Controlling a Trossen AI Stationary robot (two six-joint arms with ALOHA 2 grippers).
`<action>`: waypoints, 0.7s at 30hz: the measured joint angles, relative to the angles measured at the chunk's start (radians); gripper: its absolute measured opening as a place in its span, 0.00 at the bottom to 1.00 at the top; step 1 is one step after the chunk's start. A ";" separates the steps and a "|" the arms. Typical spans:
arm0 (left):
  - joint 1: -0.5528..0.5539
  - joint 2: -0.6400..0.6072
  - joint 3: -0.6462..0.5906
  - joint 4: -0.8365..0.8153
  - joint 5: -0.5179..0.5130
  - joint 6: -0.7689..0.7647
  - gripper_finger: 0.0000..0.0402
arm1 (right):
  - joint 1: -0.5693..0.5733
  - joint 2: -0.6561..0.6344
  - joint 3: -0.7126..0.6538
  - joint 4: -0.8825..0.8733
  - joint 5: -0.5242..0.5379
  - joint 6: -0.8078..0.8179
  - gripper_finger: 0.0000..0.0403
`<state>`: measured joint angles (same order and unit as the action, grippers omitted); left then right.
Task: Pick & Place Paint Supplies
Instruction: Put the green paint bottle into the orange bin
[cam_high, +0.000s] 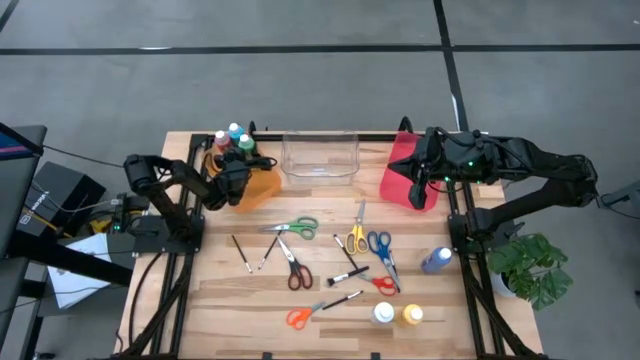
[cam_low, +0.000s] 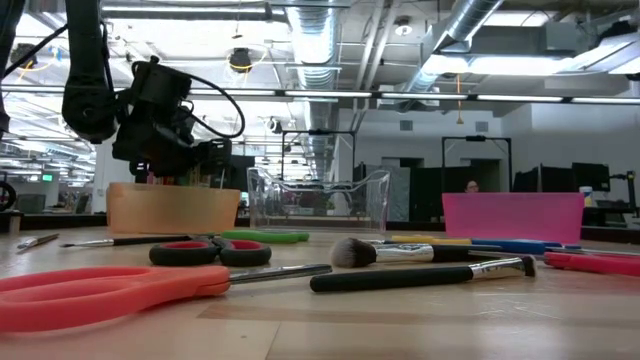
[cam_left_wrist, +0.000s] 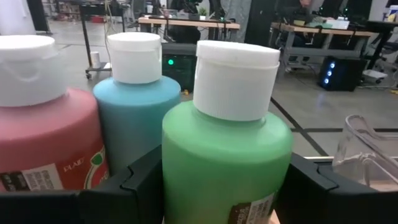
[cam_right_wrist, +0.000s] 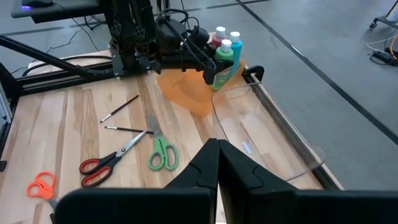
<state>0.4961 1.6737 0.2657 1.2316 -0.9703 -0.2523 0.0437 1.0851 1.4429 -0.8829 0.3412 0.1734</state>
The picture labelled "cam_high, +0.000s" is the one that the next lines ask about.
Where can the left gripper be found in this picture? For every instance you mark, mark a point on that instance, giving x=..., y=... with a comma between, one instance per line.
x=232, y=182

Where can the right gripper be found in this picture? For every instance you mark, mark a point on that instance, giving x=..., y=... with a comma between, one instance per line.
x=432, y=150

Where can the green paint bottle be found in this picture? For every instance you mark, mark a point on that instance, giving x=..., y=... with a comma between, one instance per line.
x=246, y=142

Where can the light blue paint bottle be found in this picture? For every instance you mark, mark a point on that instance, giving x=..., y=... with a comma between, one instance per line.
x=235, y=131

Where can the pink paint bottle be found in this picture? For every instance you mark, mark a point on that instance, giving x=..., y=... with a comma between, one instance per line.
x=221, y=140

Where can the black paintbrush silver ferrule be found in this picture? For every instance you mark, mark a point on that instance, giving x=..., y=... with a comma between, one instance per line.
x=346, y=252

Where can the yellow paint bottle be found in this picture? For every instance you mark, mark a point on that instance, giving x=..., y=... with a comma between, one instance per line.
x=410, y=316

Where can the white paint bottle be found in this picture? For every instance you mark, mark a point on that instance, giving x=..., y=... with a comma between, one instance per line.
x=382, y=313

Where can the black brush silver ferrule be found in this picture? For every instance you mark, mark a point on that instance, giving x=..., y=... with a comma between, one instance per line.
x=342, y=299

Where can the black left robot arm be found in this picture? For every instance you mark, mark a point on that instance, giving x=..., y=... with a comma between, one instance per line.
x=140, y=172

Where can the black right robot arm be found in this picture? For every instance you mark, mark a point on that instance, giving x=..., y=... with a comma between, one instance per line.
x=540, y=160

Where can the red translucent plastic bin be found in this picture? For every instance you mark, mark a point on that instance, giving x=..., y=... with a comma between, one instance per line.
x=395, y=192

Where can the orange translucent plastic bin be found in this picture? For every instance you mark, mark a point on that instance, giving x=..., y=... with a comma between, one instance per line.
x=260, y=192

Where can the clear plastic bin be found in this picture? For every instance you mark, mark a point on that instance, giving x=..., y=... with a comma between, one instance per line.
x=320, y=160

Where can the black red-lined scissors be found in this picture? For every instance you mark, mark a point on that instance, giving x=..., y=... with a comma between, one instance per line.
x=292, y=260

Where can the white plant pot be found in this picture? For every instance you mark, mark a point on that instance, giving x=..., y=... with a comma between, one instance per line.
x=500, y=286

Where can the green leafy plant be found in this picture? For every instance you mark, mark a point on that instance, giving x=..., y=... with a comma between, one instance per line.
x=530, y=270

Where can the black cardboard box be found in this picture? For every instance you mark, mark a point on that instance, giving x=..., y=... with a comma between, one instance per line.
x=65, y=192

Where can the grey chair base leg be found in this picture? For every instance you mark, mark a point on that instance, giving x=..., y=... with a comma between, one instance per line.
x=620, y=197

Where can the white paper sheet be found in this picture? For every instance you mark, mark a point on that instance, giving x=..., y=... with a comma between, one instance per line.
x=75, y=280

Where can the black side desk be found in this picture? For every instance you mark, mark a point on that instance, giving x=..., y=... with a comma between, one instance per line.
x=15, y=200

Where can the black aluminium rig frame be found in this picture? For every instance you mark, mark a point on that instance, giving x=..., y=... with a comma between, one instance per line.
x=270, y=136

